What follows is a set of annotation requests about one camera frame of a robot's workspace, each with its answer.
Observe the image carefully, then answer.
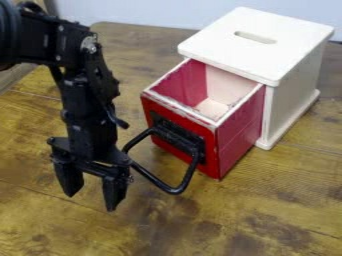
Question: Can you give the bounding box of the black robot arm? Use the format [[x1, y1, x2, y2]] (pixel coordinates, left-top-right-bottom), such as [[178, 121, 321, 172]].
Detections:
[[0, 0, 130, 211]]

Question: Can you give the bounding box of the white wooden box cabinet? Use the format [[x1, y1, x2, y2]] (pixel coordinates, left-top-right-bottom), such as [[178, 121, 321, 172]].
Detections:
[[178, 7, 334, 150]]

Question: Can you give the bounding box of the red wooden drawer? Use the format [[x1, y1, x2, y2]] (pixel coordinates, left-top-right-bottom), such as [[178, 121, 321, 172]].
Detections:
[[140, 59, 266, 180]]

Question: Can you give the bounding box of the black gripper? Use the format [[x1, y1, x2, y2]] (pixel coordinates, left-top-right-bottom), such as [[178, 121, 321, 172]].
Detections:
[[48, 74, 130, 212]]

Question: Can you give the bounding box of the black metal drawer handle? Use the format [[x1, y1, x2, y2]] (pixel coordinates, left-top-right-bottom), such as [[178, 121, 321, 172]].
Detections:
[[120, 111, 207, 196]]

